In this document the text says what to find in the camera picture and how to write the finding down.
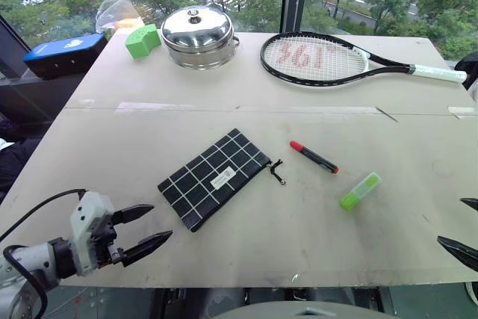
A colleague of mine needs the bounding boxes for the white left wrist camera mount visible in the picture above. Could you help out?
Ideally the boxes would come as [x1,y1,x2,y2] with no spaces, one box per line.
[69,191,115,277]

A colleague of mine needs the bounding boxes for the green highlighter with clear cap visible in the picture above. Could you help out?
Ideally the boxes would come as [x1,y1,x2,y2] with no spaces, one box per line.
[339,171,383,213]

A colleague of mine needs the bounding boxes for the clear plastic bag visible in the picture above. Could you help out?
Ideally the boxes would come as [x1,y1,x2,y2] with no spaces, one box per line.
[95,0,142,33]

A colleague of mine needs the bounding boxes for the black checkered pencil pouch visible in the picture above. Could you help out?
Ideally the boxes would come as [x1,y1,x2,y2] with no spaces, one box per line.
[157,128,288,233]

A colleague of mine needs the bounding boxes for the stainless steel pot lid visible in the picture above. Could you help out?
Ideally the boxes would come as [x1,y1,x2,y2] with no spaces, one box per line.
[160,4,235,52]

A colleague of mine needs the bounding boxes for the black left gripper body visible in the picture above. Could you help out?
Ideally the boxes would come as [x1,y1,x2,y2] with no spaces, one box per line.
[90,209,127,270]

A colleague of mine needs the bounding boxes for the grey rounded cover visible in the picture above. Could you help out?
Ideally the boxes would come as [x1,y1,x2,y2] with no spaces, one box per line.
[211,299,401,319]

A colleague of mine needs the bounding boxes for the green curved foam block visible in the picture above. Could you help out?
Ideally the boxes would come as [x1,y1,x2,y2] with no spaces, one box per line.
[124,23,163,61]

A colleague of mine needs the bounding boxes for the red black marker pen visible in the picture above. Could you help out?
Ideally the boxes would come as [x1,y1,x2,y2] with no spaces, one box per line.
[288,140,341,176]

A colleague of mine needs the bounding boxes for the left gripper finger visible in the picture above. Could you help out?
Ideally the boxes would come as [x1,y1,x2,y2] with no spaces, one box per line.
[111,203,155,227]
[119,229,174,269]

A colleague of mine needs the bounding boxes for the dark clothing bundle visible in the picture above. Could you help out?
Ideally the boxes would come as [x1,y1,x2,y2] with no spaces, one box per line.
[0,116,43,202]

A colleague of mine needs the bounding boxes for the blue black carrying case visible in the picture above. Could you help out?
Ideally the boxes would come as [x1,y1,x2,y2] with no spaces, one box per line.
[22,33,108,81]

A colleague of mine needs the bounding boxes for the black white tennis racket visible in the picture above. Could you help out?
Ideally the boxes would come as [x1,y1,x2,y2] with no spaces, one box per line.
[259,31,469,87]

